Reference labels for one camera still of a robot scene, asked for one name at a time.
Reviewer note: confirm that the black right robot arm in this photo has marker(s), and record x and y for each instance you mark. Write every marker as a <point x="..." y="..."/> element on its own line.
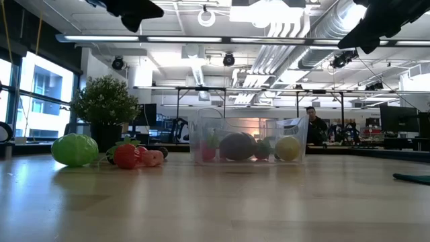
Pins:
<point x="420" y="6"/>

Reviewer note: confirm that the green toy cabbage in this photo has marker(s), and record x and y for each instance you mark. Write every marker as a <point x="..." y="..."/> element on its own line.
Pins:
<point x="74" y="149"/>

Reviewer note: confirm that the background black robot arm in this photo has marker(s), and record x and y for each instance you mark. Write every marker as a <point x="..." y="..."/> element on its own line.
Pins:
<point x="346" y="131"/>

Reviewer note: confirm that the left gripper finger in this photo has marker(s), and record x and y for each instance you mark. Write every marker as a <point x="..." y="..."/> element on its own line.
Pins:
<point x="151" y="8"/>
<point x="149" y="16"/>

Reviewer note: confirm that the black toy blackberry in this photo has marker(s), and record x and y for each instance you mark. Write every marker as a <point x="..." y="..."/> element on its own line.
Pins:
<point x="164" y="152"/>

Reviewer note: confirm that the black computer monitor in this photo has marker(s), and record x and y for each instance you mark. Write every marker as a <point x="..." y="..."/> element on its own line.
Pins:
<point x="398" y="118"/>
<point x="148" y="114"/>

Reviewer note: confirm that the black ceiling camera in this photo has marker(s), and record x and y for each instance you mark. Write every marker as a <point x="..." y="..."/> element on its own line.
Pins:
<point x="117" y="62"/>
<point x="374" y="86"/>
<point x="342" y="60"/>
<point x="228" y="60"/>

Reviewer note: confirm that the person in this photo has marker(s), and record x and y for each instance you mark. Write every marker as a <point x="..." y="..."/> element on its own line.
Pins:
<point x="315" y="129"/>

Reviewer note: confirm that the pink toy raspberry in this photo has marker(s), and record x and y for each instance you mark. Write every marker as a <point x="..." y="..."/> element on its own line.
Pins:
<point x="153" y="158"/>

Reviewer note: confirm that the dark green cloth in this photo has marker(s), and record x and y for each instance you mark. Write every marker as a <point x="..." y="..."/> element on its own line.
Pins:
<point x="413" y="178"/>

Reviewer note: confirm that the long ceiling light bar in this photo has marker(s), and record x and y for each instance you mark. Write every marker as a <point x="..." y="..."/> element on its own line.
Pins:
<point x="100" y="38"/>

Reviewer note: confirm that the potted green plant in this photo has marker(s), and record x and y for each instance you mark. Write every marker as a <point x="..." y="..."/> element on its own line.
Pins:
<point x="104" y="104"/>

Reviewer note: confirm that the black background scaffold frame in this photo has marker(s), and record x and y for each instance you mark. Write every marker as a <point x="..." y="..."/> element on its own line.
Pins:
<point x="201" y="88"/>

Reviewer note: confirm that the smooth yellow toy fruit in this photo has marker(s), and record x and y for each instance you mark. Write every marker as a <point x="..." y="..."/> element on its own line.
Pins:
<point x="288" y="148"/>

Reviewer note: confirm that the large red toy strawberry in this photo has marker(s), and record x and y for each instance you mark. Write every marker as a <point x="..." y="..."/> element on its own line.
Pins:
<point x="208" y="153"/>

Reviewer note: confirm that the strawberry with green leaves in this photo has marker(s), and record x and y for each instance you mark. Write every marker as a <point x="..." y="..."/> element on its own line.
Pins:
<point x="263" y="152"/>

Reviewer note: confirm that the black round device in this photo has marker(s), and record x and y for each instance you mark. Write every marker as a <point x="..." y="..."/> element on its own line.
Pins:
<point x="5" y="127"/>

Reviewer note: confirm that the silver ventilation duct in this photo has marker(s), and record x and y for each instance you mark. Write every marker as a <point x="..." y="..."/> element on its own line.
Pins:
<point x="332" y="27"/>

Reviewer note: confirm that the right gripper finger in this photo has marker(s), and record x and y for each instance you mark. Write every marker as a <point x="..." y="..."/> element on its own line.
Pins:
<point x="359" y="30"/>
<point x="363" y="39"/>

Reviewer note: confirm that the clear plastic container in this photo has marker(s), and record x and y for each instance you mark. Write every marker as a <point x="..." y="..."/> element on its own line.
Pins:
<point x="268" y="126"/>

